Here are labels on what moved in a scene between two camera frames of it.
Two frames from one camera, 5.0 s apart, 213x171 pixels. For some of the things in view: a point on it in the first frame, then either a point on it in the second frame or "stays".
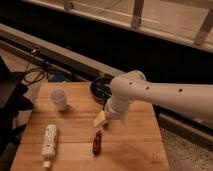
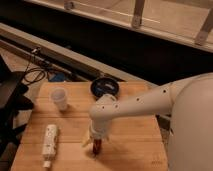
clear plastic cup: x=59 y=97 stays
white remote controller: x=49 y=147 stays
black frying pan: x=100 y=89 stays
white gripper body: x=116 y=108 → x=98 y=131
